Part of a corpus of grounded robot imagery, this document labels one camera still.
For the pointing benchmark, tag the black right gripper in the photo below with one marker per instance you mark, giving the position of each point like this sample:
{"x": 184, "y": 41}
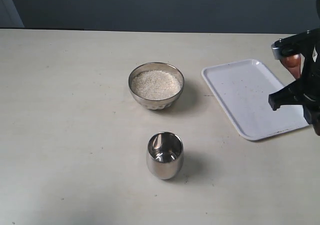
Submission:
{"x": 304, "y": 91}

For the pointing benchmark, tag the dark brown wooden spoon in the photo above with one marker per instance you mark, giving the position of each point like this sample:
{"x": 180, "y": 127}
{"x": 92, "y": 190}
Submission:
{"x": 293, "y": 65}

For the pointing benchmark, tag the steel bowl of rice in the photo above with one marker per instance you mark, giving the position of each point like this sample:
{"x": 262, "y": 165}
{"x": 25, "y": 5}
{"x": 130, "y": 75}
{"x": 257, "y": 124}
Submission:
{"x": 158, "y": 66}

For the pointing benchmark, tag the white cooked rice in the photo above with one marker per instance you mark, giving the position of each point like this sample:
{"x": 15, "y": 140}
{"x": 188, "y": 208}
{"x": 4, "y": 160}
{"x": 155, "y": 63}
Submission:
{"x": 155, "y": 85}

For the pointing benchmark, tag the steel cup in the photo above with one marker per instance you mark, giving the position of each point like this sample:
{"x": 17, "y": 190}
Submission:
{"x": 165, "y": 155}

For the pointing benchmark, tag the white rectangular tray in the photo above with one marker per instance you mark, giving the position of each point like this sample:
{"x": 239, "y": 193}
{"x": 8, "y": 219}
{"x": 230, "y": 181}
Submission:
{"x": 242, "y": 88}

